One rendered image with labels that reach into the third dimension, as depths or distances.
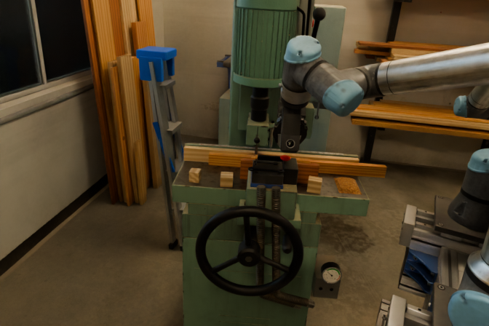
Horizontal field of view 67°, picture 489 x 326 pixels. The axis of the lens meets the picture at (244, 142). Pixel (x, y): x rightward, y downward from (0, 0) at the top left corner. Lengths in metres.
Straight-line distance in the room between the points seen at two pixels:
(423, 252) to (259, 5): 0.96
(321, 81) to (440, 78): 0.22
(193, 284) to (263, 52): 0.81
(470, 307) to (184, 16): 3.35
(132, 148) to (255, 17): 1.74
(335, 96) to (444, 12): 2.90
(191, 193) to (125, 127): 1.49
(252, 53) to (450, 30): 2.73
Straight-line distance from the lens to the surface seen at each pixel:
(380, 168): 1.31
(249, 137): 1.17
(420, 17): 3.57
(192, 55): 3.72
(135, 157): 2.61
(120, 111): 2.53
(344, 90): 0.76
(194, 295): 1.40
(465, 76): 0.79
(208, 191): 1.14
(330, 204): 1.16
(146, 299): 2.07
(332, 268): 1.22
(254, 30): 1.07
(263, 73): 1.08
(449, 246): 1.40
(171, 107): 2.11
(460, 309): 0.75
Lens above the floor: 1.45
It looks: 22 degrees down
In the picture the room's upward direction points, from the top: 3 degrees clockwise
